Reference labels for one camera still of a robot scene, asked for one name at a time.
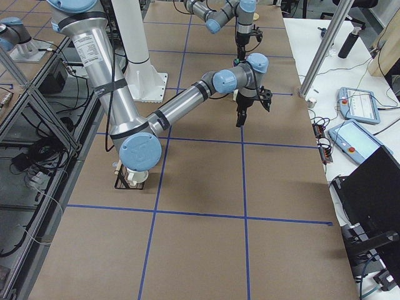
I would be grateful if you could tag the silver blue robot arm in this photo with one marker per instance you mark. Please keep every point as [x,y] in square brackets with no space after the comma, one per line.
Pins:
[242,11]
[133,98]

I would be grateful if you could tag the black wire rack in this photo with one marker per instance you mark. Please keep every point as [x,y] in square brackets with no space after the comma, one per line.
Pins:
[122,182]

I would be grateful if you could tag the black orange connector strip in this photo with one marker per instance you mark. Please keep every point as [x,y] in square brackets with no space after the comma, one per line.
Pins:
[323,144]

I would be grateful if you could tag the white mug with pink band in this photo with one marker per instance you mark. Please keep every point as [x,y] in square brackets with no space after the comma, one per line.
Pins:
[234,96]

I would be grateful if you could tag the upper blue teach pendant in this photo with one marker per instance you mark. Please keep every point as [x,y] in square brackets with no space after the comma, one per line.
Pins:
[358,104]

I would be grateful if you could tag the black water bottle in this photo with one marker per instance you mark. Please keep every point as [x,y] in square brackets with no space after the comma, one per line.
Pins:
[349,43]

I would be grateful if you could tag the blue teach pendant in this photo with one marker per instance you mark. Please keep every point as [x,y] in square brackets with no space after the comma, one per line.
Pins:
[358,104]
[354,140]

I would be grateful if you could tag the black power adapter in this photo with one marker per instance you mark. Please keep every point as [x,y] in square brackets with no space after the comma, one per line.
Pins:
[21,162]

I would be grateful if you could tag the white cup in rack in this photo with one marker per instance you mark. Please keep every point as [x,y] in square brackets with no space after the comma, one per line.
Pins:
[136,177]

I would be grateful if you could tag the aluminium frame post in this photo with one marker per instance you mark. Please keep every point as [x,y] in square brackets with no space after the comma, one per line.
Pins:
[332,30]

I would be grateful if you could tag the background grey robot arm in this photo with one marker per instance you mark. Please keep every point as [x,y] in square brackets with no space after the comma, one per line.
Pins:
[17,41]

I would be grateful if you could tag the small silver cylinder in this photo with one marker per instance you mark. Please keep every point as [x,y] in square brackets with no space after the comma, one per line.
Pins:
[311,102]

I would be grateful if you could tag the wooden board at edge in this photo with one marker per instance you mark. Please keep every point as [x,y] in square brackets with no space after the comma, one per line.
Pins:
[388,54]

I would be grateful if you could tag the lower blue teach pendant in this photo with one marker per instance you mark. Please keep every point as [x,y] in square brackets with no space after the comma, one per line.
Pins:
[354,140]

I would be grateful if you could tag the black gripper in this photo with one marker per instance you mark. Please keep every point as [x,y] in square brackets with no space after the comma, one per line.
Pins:
[243,103]
[240,39]

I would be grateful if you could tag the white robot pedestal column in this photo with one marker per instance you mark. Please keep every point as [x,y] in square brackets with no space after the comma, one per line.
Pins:
[143,80]

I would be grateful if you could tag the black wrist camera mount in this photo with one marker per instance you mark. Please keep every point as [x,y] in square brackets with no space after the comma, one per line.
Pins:
[265,98]

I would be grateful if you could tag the black laptop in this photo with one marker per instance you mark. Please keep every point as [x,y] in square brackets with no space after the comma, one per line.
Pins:
[370,194]

